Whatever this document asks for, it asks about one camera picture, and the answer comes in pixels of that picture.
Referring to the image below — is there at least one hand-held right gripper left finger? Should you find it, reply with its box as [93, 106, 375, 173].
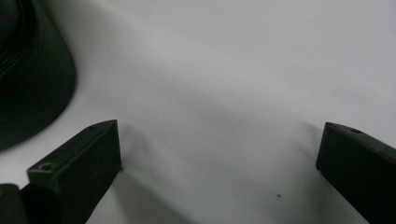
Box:
[20, 119, 122, 224]

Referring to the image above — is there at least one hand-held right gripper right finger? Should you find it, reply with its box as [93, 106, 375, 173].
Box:
[316, 121, 396, 224]

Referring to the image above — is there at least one black shoe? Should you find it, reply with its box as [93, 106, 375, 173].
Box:
[0, 0, 77, 152]

